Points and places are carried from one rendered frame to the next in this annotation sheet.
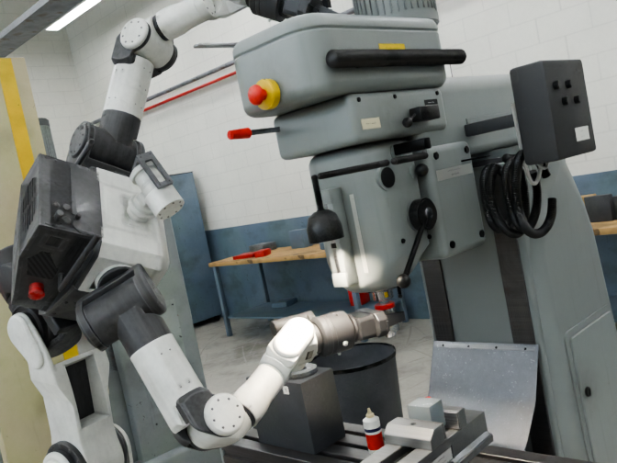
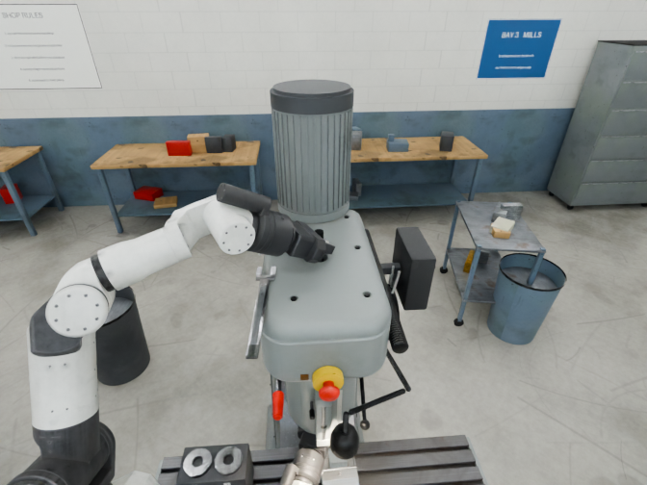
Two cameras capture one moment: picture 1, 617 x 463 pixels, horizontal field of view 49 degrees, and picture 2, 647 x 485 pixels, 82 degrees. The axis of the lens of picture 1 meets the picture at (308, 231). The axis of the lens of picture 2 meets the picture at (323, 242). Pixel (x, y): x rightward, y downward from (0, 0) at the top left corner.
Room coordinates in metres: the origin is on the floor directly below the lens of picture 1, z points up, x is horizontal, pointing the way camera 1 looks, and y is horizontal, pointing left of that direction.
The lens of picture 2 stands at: (1.06, 0.39, 2.37)
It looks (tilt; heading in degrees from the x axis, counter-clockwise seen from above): 33 degrees down; 310
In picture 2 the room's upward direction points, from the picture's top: straight up
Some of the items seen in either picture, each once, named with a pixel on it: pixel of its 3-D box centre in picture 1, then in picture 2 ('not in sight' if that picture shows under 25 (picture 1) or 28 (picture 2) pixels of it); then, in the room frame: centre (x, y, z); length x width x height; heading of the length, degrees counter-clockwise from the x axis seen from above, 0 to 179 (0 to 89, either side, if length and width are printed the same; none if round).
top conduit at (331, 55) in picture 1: (401, 58); (376, 279); (1.44, -0.26, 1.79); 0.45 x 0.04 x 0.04; 134
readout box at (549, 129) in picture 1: (556, 110); (412, 268); (1.49, -0.59, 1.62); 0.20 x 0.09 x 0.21; 134
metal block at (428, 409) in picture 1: (426, 414); (337, 459); (1.47, -0.18, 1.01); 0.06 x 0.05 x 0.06; 46
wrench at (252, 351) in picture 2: (241, 44); (260, 306); (1.49, 0.06, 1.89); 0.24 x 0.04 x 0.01; 131
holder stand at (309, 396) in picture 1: (294, 403); (218, 475); (1.76, 0.13, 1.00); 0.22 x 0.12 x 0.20; 44
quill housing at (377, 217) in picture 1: (369, 216); (321, 375); (1.52, -0.14, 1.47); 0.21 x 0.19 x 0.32; 44
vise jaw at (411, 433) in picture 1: (413, 433); (340, 478); (1.43, -0.14, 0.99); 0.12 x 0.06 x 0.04; 46
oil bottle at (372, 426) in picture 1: (373, 429); not in sight; (1.59, -0.06, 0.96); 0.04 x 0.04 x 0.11
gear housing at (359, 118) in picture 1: (362, 123); not in sight; (1.55, -0.17, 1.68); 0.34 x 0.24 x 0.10; 134
